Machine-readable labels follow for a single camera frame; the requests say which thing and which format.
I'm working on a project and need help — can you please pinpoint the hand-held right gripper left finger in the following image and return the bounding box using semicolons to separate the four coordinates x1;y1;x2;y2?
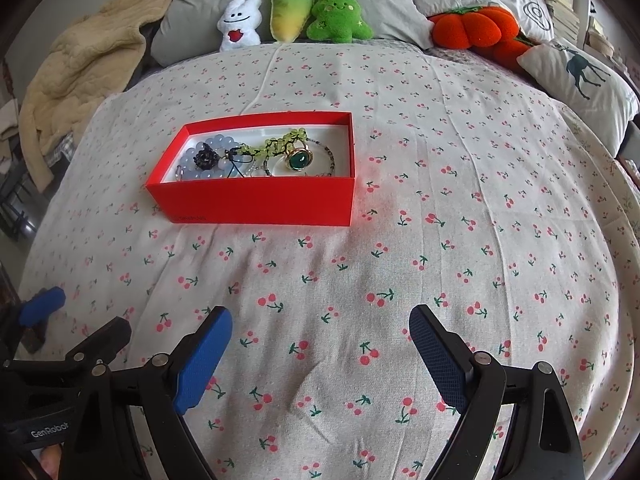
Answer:
65;305;234;480

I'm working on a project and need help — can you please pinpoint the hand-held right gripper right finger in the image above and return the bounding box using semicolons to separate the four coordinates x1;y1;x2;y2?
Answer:
408;304;586;480

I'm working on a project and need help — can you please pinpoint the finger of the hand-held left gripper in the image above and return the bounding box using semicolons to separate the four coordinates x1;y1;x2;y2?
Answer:
0;287;67;357
0;316;132;387

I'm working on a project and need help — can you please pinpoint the red jewelry box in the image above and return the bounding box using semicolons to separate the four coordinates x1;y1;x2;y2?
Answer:
145;111;357;228

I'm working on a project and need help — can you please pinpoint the light blue bead bracelet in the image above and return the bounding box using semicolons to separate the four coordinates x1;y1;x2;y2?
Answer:
175;132;253;181

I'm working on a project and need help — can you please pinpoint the black bead bracelet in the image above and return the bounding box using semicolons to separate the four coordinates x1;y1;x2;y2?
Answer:
194;147;221;171

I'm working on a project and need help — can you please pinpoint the gold ring with green stone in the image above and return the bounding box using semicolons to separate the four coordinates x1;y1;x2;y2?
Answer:
284;142;315;172

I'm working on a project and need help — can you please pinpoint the lime green chip bracelet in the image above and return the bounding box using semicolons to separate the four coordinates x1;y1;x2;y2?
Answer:
235;129;308;168

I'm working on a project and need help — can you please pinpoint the cherry print bedsheet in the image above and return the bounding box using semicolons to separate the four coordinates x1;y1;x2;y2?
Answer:
15;42;640;480

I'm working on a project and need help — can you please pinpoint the beige quilted blanket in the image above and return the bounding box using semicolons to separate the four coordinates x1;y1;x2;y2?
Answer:
20;0;181;193

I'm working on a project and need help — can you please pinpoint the white deer print pillow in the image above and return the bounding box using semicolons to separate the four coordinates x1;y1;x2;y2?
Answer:
516;37;640;156

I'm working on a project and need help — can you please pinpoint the grey textured bed cover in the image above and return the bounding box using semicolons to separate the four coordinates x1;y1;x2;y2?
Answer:
127;42;531;93

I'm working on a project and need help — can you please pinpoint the orange pumpkin plush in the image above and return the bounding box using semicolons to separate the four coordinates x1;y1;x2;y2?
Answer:
429;4;536;68

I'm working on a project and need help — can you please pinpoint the white bunny plush toy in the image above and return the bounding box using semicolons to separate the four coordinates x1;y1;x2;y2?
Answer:
217;0;262;52

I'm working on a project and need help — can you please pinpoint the plain grey pillow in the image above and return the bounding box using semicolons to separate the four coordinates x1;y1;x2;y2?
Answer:
150;0;436;66

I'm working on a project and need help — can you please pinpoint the green tree plush toy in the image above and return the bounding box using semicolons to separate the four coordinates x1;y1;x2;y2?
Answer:
306;0;373;43

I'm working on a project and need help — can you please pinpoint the stack of books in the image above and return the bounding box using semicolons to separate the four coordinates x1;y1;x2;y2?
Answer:
542;0;581;41

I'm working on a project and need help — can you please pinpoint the yellow green radish plush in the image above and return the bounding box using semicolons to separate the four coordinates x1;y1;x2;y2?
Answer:
270;0;316;43

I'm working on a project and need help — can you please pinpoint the white bookshelf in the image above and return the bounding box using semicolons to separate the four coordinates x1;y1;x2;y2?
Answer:
575;0;621;56

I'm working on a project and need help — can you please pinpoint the green seed bead bracelet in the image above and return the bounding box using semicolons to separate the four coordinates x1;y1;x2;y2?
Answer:
262;137;337;178

